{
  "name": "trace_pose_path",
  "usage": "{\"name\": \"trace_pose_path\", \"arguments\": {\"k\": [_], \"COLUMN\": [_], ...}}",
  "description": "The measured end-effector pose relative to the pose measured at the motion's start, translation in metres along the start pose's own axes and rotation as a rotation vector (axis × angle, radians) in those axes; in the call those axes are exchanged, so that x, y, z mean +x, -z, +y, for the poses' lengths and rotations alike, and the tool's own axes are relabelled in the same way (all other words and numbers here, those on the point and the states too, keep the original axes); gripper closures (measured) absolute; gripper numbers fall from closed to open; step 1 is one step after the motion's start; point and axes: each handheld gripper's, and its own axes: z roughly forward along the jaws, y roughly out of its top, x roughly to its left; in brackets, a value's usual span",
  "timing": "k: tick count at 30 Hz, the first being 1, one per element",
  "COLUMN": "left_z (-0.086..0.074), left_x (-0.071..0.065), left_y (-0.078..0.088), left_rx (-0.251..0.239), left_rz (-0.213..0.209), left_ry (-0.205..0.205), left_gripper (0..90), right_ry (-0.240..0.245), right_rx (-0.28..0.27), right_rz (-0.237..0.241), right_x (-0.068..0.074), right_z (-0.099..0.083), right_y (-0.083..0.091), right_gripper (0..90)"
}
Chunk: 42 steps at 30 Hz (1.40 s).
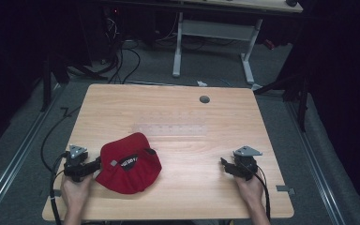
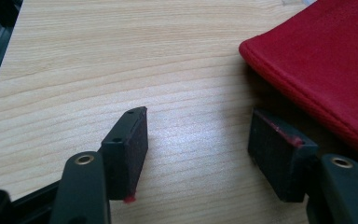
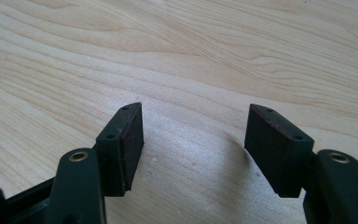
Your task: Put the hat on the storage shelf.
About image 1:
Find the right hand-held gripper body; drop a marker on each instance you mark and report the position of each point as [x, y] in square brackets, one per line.
[246, 164]

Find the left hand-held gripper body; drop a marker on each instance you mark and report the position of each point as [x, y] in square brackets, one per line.
[75, 167]

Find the red baseball cap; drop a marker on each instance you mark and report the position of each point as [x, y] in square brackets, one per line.
[128, 175]

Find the person's left hand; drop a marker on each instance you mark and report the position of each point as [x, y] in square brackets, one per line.
[75, 193]

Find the person's right hand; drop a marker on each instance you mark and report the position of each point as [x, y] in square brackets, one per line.
[250, 190]

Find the grey tape mark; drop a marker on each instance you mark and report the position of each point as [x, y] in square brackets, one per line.
[55, 192]
[285, 189]

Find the grey table grommet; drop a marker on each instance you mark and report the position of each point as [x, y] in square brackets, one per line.
[204, 99]

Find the white paper scrap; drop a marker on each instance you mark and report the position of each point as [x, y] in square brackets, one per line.
[202, 83]

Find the black metal stand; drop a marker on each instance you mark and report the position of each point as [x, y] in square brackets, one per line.
[296, 93]

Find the small red object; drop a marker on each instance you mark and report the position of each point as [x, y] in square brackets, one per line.
[269, 44]

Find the metal floor rail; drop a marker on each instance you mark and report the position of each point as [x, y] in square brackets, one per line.
[318, 168]
[15, 159]

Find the white frame desk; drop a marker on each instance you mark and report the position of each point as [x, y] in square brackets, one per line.
[215, 29]

